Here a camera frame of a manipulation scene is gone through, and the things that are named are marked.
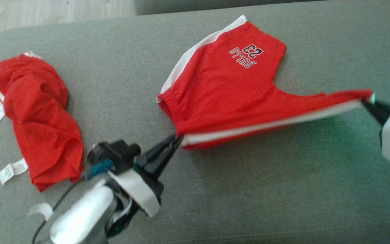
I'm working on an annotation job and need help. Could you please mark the red mesh jersey white sleeves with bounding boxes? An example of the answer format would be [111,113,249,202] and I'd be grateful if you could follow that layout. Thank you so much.
[0,51,84,192]

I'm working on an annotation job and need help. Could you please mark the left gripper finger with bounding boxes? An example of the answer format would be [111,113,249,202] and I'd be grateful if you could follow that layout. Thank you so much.
[135,135,179,169]
[147,136,185,177]

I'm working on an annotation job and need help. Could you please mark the black cable teal plug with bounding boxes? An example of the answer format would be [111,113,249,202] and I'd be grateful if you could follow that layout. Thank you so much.
[32,159,114,244]

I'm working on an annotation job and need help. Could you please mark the red shorts white stripe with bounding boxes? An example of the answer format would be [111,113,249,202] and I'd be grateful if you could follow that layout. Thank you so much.
[156,15,374,149]

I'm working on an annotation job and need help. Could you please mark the grey fabric sofa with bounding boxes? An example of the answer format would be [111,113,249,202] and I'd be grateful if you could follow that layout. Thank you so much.
[0,0,390,244]

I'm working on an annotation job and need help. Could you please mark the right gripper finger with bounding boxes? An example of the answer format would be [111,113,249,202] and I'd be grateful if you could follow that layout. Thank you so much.
[363,102,389,126]
[363,99,390,115]

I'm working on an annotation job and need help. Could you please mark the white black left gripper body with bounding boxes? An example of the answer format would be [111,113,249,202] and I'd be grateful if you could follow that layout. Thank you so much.
[109,163,164,217]

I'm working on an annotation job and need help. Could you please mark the white paper cable label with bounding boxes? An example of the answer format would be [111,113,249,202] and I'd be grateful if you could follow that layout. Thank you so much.
[27,203,53,221]

